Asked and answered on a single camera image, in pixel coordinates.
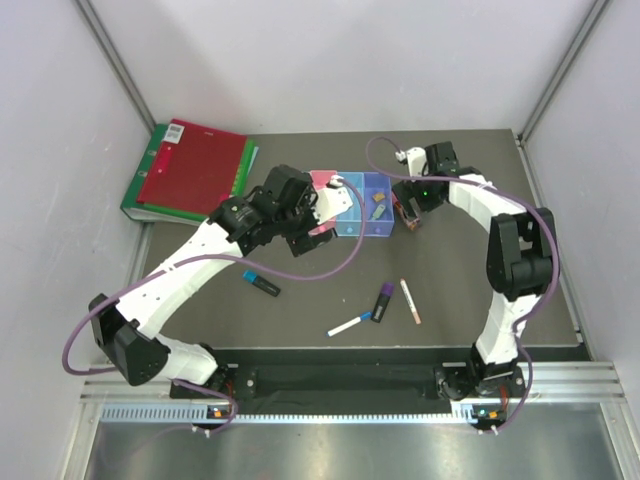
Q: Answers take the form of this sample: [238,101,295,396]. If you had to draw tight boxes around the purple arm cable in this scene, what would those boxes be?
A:
[60,172,367,435]
[365,135,562,435]

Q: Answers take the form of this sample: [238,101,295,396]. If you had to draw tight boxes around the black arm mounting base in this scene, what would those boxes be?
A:
[167,347,529,415]

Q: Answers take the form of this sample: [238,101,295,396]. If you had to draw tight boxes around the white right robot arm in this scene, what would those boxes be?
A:
[393,142,555,400]

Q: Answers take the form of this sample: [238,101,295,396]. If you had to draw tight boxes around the white blue-capped marker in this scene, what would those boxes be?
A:
[326,312,371,337]

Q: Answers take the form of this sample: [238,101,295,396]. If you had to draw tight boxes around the purple plastic drawer box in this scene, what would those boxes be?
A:
[364,172,395,237]

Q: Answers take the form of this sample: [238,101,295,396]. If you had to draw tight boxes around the aluminium frame post right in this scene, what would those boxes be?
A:
[516,0,612,147]

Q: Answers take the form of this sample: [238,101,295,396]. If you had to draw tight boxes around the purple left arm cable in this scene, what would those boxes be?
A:
[60,172,367,435]

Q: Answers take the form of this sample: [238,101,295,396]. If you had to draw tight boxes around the light green highlighter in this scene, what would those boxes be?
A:
[370,204,387,221]

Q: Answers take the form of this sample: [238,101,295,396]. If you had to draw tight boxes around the green ring binder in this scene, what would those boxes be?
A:
[121,119,259,225]

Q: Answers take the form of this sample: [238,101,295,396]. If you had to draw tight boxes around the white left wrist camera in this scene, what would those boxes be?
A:
[312,175,353,225]

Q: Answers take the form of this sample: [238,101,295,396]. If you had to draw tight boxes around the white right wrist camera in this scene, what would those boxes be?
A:
[395,147,428,177]

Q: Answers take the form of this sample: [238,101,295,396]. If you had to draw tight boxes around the blue-capped black highlighter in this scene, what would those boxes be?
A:
[242,270,281,297]

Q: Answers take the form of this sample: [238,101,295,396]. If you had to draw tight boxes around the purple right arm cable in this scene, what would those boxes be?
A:
[365,135,562,435]

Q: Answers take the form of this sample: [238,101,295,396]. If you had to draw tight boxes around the white pink marker pen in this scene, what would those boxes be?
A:
[400,278,421,325]

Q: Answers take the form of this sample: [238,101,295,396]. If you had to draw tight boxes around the aluminium frame post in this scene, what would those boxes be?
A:
[71,0,157,135]
[516,0,612,147]

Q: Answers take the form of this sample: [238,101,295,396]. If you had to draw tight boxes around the purple-capped black highlighter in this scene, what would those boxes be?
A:
[371,282,394,323]

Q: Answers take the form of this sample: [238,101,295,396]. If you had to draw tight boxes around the grey slotted cable duct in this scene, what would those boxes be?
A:
[100,403,477,424]

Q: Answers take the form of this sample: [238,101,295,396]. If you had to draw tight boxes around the pink-capped marker tube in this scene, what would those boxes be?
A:
[393,198,421,231]

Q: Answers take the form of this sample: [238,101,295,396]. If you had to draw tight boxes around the light blue drawer box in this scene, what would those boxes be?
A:
[335,171,365,237]

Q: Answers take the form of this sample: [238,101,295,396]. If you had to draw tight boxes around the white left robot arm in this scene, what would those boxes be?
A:
[91,165,352,397]

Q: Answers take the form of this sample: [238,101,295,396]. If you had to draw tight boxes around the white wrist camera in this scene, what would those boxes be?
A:
[312,175,353,225]
[395,147,428,177]

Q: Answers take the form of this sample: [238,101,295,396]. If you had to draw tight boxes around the aluminium frame post left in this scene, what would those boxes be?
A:
[71,0,157,135]

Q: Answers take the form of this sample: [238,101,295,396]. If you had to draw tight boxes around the pink plastic drawer box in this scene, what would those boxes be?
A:
[309,170,337,236]

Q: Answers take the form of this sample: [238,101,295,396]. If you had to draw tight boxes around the red ring binder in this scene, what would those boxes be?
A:
[138,119,248,214]

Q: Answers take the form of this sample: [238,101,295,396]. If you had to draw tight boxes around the aluminium front rail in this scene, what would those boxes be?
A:
[61,362,639,479]

